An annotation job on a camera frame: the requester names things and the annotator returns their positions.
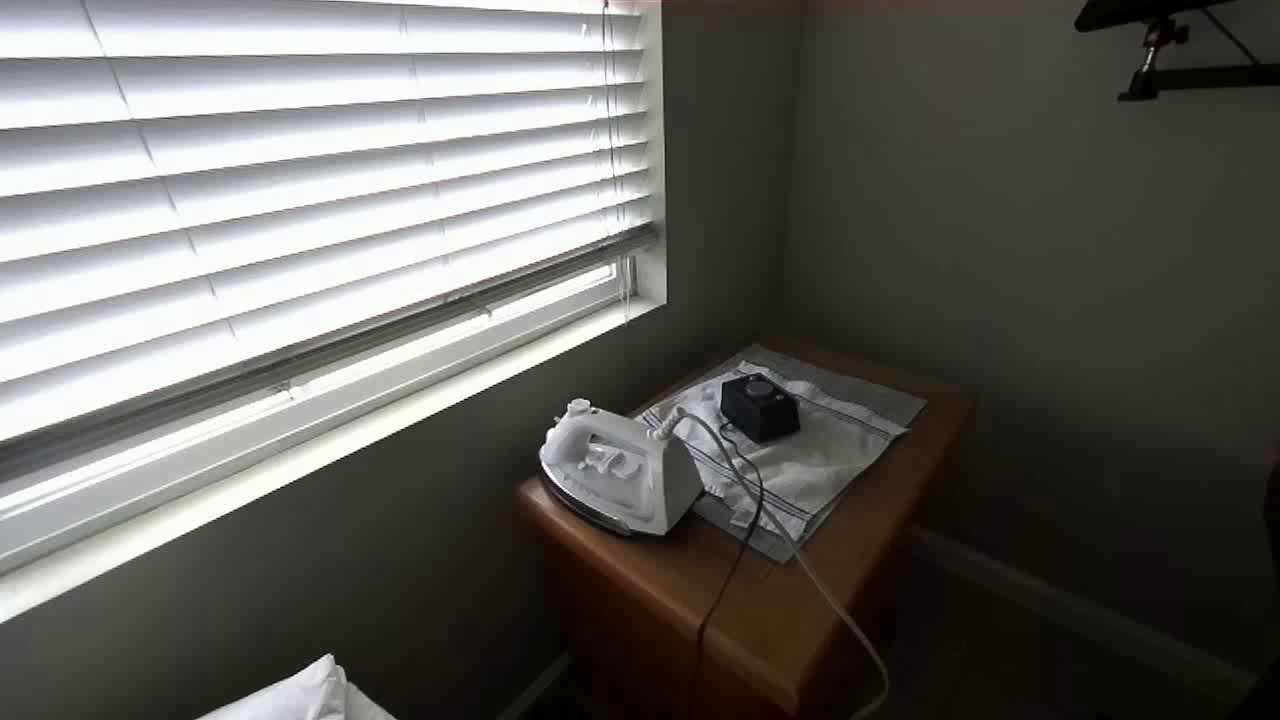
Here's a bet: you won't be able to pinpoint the white baseboard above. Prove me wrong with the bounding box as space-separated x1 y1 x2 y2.
898 526 1261 714

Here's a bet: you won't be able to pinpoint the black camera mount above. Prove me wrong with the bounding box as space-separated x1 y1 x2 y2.
1072 0 1280 108

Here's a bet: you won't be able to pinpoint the white clothes iron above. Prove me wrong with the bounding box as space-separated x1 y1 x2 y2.
536 396 707 545

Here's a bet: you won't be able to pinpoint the white cloth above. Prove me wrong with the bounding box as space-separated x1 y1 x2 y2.
196 653 398 720

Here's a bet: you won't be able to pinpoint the white window blinds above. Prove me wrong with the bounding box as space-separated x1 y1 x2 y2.
0 0 662 449

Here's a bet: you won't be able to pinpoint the wooden side table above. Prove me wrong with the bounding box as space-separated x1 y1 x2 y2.
510 337 980 720

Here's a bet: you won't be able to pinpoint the white window frame sill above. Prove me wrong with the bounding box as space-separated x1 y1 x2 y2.
0 0 670 630

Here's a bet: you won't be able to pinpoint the thin black cable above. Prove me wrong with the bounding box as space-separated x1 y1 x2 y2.
678 403 772 720

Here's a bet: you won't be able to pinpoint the black cube speaker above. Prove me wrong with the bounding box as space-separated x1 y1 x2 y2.
715 372 804 449

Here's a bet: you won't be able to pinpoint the white striped towel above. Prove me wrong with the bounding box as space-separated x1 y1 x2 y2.
630 343 933 569

